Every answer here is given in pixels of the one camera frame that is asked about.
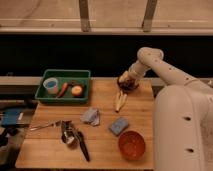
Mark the green plastic tray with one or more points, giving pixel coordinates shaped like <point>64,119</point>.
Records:
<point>81,76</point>

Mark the silver spoon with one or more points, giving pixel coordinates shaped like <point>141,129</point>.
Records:
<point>54,124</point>

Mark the blue box on left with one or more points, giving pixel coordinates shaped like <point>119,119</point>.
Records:
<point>11,116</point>

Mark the dark red grape bunch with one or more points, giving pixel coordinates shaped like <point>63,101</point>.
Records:
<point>128,85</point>

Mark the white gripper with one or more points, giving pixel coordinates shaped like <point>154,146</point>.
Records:
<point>125,77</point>

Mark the blue sponge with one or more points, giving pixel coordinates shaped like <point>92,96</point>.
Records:
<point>118,126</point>

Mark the pale yellow banana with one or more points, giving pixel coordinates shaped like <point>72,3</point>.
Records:
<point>120,100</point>

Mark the dark brown item in tray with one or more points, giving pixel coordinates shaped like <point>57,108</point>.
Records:
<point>73,83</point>

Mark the shiny metal utensil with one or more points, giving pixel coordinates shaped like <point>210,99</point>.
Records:
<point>67,135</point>

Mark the orange carrot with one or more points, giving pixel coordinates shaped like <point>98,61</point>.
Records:
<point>62,90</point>

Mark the purple bowl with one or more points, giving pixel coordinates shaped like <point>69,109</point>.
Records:
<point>128,91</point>

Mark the grey crumpled cloth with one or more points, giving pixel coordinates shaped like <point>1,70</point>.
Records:
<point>91,116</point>

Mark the red bowl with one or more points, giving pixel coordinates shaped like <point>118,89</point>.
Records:
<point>131,145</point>

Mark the clear blue plastic cup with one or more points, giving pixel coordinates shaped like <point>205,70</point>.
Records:
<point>51,85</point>

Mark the yellow red apple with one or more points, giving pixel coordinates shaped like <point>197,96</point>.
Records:
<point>76,91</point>

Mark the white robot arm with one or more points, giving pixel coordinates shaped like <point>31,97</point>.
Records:
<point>178,112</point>

